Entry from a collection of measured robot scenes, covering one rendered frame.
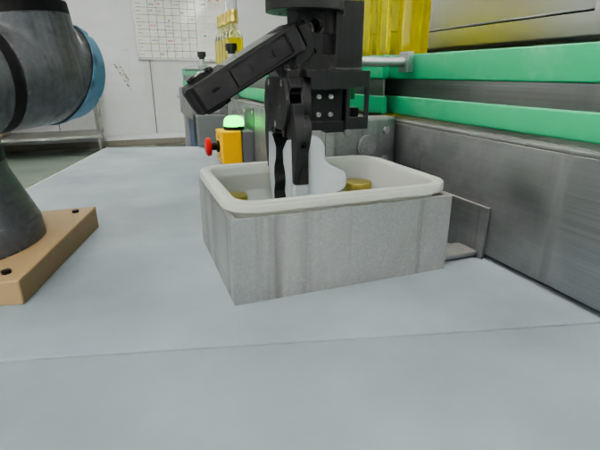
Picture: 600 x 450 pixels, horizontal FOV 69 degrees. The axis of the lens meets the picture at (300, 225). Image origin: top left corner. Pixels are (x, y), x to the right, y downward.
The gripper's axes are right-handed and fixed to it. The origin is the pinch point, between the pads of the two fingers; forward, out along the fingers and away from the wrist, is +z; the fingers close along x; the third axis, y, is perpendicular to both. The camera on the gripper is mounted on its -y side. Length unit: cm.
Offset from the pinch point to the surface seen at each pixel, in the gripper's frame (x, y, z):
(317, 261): -7.2, 0.7, 2.5
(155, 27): 609, 22, -70
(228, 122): 54, 5, -4
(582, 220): -16.4, 20.6, -2.0
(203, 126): 80, 3, 0
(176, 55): 610, 45, -35
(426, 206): -7.1, 12.0, -1.5
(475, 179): -3.7, 20.4, -2.7
